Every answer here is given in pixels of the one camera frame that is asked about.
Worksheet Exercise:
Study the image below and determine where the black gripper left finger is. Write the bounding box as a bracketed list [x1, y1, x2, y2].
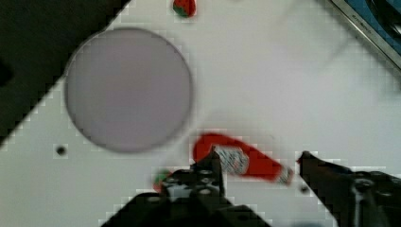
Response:
[161, 151, 225, 202]

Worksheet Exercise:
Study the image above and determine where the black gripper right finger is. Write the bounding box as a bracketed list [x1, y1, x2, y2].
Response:
[297, 151, 401, 227]

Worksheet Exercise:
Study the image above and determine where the red strawberry mid table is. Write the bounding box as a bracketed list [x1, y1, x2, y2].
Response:
[152, 169, 172, 193]

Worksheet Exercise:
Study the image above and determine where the grey round plate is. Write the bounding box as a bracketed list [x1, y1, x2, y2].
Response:
[64, 28, 194, 152]

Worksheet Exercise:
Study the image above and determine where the black toaster oven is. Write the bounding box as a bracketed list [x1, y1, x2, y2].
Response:
[326, 0, 401, 70]

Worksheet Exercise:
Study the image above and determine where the red strawberry near plate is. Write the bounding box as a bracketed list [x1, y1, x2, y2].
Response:
[172, 0, 197, 18]

